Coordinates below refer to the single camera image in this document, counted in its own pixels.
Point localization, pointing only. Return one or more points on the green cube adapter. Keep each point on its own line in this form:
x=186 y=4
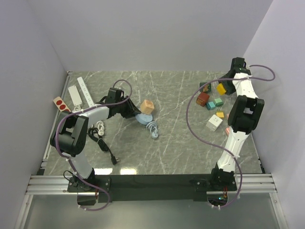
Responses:
x=205 y=87

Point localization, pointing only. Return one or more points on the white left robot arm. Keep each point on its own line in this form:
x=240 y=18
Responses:
x=69 y=137

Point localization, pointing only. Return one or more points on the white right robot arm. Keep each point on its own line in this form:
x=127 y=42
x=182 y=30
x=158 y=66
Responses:
x=243 y=119

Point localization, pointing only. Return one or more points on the aluminium frame rail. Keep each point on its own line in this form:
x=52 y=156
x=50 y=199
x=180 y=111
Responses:
x=49 y=185

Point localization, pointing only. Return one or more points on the red-brown cube adapter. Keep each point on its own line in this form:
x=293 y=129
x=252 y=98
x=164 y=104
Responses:
x=202 y=99

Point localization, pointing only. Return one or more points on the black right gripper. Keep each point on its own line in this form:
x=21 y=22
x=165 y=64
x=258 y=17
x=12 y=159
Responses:
x=229 y=90

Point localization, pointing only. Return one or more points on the pink plug adapter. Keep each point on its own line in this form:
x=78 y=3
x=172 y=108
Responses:
x=227 y=130

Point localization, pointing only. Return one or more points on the long white power strip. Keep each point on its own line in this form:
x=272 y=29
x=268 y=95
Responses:
x=85 y=92

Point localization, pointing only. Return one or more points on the yellow cube socket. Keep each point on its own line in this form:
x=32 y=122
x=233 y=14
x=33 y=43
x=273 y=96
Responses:
x=221 y=89

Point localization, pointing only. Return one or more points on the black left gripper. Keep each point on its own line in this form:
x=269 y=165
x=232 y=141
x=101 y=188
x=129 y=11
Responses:
x=132 y=110

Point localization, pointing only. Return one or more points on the white cube adapter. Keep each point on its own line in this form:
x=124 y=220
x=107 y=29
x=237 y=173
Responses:
x=214 y=122

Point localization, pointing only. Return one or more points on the teal usb charger cube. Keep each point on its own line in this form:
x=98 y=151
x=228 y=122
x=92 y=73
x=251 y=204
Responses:
x=210 y=105

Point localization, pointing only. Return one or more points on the small white power strip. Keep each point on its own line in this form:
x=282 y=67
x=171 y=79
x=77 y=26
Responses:
x=75 y=96

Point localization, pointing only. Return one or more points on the mint green plug adapter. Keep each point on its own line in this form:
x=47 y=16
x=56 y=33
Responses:
x=218 y=102

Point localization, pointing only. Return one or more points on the beige power strip red sockets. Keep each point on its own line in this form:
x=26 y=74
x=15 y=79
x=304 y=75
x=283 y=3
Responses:
x=58 y=101

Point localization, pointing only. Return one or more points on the yellow usb charger cube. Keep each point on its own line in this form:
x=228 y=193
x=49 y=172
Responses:
x=220 y=114

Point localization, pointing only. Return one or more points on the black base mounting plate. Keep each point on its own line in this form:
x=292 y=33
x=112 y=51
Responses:
x=162 y=187

